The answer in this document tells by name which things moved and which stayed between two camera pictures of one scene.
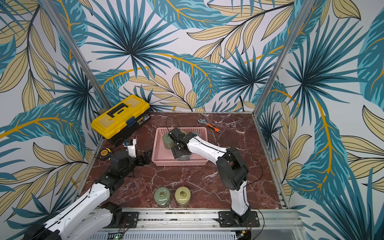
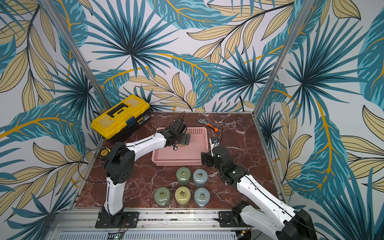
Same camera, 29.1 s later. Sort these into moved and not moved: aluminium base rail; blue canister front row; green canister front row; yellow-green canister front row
Moved: blue canister front row
Not moved: green canister front row; aluminium base rail; yellow-green canister front row
